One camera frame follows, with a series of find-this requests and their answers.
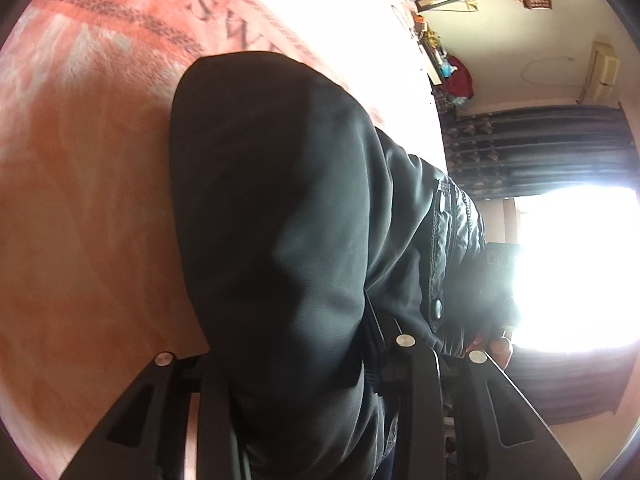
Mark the person's right hand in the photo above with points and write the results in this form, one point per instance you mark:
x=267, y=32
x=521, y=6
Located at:
x=500, y=352

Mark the bright window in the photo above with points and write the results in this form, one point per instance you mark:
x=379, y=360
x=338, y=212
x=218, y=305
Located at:
x=580, y=265

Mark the cream wall box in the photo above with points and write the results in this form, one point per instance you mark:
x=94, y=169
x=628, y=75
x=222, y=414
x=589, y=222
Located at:
x=602, y=70

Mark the black jacket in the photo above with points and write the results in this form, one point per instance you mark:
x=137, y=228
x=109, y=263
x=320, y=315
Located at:
x=280, y=220

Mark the cluttered bedside table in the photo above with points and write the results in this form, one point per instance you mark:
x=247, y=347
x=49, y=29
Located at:
x=432, y=45

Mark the pink patterned blanket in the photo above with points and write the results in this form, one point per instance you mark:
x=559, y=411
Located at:
x=85, y=170

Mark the red cloth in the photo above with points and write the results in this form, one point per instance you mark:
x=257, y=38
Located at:
x=460, y=80

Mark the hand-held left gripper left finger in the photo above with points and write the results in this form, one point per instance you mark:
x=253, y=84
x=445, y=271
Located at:
x=145, y=410

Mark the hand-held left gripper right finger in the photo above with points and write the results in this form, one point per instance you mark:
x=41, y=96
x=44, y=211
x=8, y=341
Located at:
x=420, y=390

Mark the dark patterned curtain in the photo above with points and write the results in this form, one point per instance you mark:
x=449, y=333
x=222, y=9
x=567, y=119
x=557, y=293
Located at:
x=540, y=145

